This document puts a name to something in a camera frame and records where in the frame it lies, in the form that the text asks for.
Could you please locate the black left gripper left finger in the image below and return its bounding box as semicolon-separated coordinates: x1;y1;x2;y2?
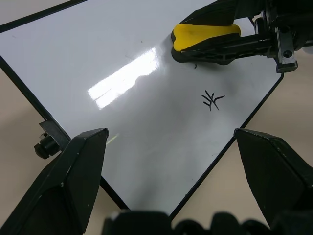
0;127;110;235

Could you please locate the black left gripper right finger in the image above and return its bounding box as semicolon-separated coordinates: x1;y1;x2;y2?
233;128;313;230

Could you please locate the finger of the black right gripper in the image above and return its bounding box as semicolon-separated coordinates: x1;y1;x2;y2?
181;32;272;66
180;0;266;25

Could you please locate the yellow and black whiteboard eraser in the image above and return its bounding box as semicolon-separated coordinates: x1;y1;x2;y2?
170;23;242;63

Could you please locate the black-framed whiteboard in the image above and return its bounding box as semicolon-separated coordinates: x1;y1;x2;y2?
0;0;285;217

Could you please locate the black round clamp knob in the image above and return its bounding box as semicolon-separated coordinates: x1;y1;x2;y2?
33;133;61;160

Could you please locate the black marker drawing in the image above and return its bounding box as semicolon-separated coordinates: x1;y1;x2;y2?
202;90;226;112

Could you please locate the dark metal board bracket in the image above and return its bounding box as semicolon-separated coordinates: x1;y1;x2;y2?
39;119;72;150

